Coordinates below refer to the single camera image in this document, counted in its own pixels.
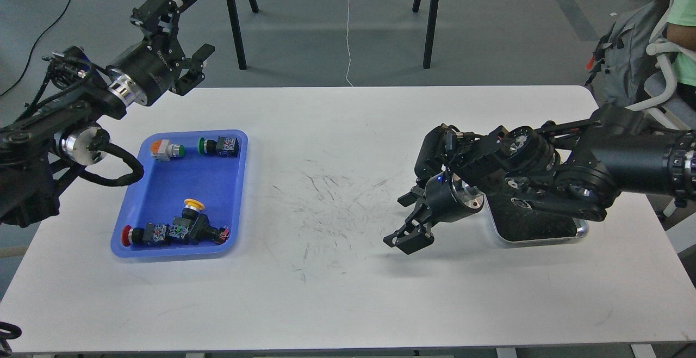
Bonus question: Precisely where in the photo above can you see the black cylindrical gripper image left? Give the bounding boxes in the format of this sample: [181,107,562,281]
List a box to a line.
[107,0,215,107]

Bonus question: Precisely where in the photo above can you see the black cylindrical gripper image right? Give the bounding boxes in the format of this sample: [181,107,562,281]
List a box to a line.
[383,176,484,255]

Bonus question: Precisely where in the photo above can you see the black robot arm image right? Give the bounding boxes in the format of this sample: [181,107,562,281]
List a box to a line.
[383,104,694,254]

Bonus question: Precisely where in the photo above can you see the silver metal tray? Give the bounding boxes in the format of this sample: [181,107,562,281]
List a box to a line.
[486,195,589,246]

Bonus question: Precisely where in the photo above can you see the blue plastic tray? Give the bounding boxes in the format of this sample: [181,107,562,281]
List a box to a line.
[111,129,248,259]

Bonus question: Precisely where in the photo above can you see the black stand legs left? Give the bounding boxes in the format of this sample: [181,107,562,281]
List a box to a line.
[226,0,259,71]

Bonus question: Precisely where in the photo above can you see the black stand legs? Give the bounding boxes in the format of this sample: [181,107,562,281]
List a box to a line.
[226,0,259,71]
[411,0,439,70]

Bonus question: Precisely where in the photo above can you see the black stand legs right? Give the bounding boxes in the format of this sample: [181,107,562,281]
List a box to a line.
[411,0,439,70]

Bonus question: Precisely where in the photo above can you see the grey backpack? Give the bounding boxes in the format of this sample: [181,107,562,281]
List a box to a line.
[585,0,676,107]

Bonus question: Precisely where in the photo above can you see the person in green shirt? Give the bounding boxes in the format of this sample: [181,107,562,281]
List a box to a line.
[666,0,695,109]

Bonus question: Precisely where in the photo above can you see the orange push button switch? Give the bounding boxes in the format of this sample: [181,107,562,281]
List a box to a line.
[150,138,186,162]

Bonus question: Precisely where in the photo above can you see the green push button switch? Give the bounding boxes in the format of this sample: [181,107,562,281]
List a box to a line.
[197,137,240,158]

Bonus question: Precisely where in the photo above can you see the black floor cable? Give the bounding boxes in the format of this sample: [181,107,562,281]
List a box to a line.
[0,0,136,98]

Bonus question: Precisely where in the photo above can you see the yellow mushroom button switch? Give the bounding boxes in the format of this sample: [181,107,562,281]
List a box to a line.
[166,199,229,245]

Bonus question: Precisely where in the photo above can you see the red push button switch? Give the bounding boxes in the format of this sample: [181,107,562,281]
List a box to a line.
[120,223,171,247]

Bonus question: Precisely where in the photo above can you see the white chair frame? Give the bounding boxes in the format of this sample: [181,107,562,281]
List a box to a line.
[625,0,696,255]

